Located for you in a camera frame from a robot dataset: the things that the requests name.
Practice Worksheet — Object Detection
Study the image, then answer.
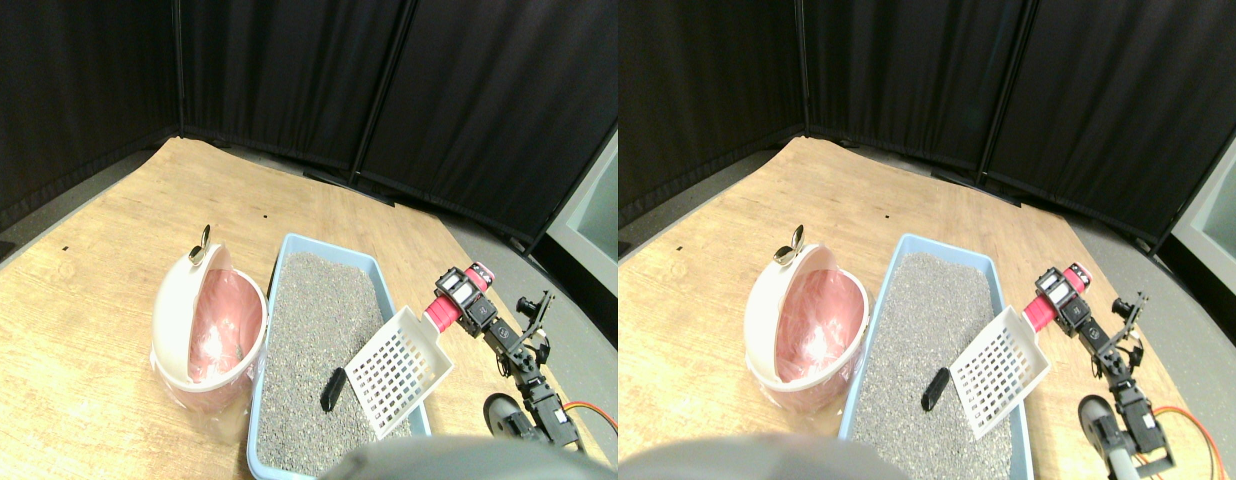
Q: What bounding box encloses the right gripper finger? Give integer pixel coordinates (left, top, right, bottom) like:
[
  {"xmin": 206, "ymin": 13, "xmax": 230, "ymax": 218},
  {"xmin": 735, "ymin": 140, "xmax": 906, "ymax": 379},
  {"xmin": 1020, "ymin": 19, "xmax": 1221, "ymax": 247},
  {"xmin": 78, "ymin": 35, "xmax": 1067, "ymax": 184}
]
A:
[
  {"xmin": 435, "ymin": 267, "xmax": 478, "ymax": 308},
  {"xmin": 1035, "ymin": 267, "xmax": 1077, "ymax": 308}
]

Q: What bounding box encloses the white scoop with red handle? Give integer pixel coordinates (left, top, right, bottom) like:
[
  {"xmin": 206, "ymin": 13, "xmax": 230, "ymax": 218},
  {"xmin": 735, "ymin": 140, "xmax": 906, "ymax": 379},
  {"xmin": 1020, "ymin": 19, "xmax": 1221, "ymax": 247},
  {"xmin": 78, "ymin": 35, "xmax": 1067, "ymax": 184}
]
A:
[
  {"xmin": 344, "ymin": 262, "xmax": 497, "ymax": 441},
  {"xmin": 948, "ymin": 262, "xmax": 1092, "ymax": 439}
]

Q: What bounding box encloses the black lump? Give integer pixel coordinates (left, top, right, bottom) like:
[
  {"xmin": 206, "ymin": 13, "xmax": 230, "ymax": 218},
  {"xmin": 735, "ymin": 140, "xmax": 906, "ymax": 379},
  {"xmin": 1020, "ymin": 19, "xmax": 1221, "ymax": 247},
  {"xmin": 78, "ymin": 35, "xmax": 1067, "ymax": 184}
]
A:
[
  {"xmin": 922, "ymin": 367, "xmax": 951, "ymax": 412},
  {"xmin": 320, "ymin": 367, "xmax": 347, "ymax": 412}
]

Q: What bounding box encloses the curtain stand foot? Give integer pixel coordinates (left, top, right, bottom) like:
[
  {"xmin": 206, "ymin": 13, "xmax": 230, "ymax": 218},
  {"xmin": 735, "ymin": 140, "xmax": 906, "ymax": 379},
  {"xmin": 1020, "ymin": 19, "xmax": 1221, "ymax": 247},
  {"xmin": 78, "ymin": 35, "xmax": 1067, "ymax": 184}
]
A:
[
  {"xmin": 933, "ymin": 168, "xmax": 1019, "ymax": 206},
  {"xmin": 303, "ymin": 168, "xmax": 394, "ymax": 206}
]

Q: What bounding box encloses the white shelf unit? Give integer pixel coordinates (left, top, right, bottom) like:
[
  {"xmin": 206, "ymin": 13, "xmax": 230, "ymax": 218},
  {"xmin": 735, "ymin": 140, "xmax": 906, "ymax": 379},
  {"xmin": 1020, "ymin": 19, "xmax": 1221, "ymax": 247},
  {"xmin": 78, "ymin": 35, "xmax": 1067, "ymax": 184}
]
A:
[
  {"xmin": 1170, "ymin": 95, "xmax": 1236, "ymax": 291},
  {"xmin": 546, "ymin": 130, "xmax": 618, "ymax": 267}
]

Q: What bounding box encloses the blue litter tray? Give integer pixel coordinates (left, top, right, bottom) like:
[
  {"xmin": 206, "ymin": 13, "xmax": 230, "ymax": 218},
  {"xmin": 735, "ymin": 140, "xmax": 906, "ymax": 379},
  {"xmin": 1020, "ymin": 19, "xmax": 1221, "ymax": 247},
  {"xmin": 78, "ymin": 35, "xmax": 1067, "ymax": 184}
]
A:
[
  {"xmin": 838, "ymin": 233, "xmax": 1035, "ymax": 480},
  {"xmin": 246, "ymin": 233, "xmax": 434, "ymax": 480}
]

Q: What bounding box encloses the white bin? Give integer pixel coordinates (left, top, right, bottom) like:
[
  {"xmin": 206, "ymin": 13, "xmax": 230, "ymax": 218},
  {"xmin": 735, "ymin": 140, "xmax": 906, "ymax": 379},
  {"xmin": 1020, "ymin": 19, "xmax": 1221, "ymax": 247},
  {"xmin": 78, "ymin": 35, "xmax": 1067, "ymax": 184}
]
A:
[
  {"xmin": 743, "ymin": 225, "xmax": 869, "ymax": 414},
  {"xmin": 151, "ymin": 225, "xmax": 269, "ymax": 413}
]

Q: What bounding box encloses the orange wire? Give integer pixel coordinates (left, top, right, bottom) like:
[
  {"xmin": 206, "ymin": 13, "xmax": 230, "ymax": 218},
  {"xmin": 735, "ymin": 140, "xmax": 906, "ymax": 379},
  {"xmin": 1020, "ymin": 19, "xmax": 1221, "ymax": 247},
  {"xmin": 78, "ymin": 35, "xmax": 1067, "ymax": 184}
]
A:
[
  {"xmin": 1153, "ymin": 404, "xmax": 1229, "ymax": 480},
  {"xmin": 563, "ymin": 400, "xmax": 618, "ymax": 437}
]

